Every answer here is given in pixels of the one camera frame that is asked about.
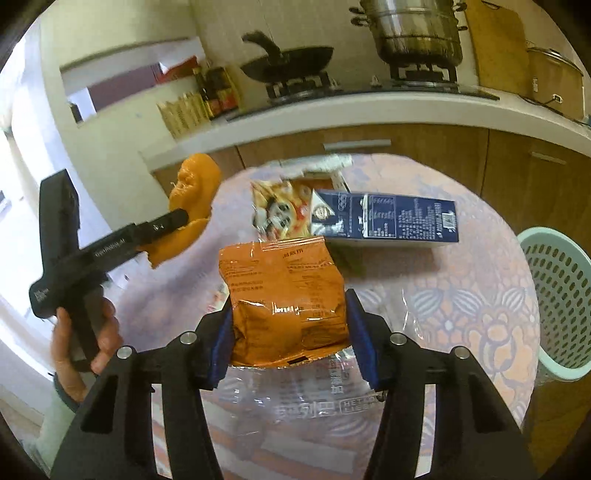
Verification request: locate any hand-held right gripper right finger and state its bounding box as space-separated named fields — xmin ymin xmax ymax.
xmin=344 ymin=288 xmax=539 ymax=480

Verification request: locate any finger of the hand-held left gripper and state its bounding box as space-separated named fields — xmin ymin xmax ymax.
xmin=131 ymin=208 xmax=190 ymax=247

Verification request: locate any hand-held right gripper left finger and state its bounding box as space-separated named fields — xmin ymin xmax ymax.
xmin=50 ymin=302 xmax=236 ymax=480

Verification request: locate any orange peel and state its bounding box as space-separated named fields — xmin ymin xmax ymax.
xmin=147 ymin=154 xmax=222 ymax=269

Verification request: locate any orange snack bag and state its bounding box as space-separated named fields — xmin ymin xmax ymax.
xmin=218 ymin=235 xmax=349 ymax=368

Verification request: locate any mint green perforated basket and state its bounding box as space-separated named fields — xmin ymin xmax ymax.
xmin=516 ymin=227 xmax=591 ymax=381

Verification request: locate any person's left forearm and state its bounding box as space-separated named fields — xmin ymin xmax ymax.
xmin=34 ymin=371 xmax=90 ymax=467

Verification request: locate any person's left hand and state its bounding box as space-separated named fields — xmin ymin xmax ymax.
xmin=50 ymin=298 xmax=123 ymax=403

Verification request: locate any clear printed plastic bag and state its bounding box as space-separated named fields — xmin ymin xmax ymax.
xmin=198 ymin=346 xmax=407 ymax=480

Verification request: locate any pink floral tablecloth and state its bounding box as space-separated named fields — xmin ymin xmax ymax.
xmin=108 ymin=154 xmax=541 ymax=480

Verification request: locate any yellow woven basket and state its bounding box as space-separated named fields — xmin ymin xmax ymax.
xmin=157 ymin=92 xmax=211 ymax=139

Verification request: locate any food print snack wrapper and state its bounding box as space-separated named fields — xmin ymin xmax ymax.
xmin=249 ymin=178 xmax=324 ymax=243

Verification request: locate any dark blue milk carton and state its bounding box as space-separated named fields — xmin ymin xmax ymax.
xmin=308 ymin=188 xmax=460 ymax=250

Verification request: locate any dark sauce bottle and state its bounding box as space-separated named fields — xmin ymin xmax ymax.
xmin=211 ymin=67 xmax=241 ymax=114
xmin=196 ymin=67 xmax=218 ymax=119

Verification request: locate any red box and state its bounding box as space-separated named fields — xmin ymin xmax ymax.
xmin=154 ymin=55 xmax=199 ymax=84

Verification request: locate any white crumpled wrapper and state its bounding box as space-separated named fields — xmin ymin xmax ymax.
xmin=272 ymin=154 xmax=354 ymax=190

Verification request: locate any white kitchen countertop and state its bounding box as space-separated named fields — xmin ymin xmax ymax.
xmin=141 ymin=88 xmax=591 ymax=171

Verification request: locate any black wok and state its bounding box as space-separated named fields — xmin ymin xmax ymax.
xmin=240 ymin=30 xmax=334 ymax=84

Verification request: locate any black gas stove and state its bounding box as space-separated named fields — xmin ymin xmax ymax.
xmin=226 ymin=62 xmax=500 ymax=121

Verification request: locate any stainless steel steamer pot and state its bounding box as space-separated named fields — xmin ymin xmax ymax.
xmin=349 ymin=0 xmax=468 ymax=68

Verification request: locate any beige rice cooker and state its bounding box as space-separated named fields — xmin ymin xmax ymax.
xmin=526 ymin=41 xmax=585 ymax=118

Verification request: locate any wooden cutting board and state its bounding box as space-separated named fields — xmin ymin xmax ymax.
xmin=463 ymin=0 xmax=529 ymax=88

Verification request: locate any black power cord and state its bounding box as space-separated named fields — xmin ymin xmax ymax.
xmin=517 ymin=93 xmax=583 ymax=121

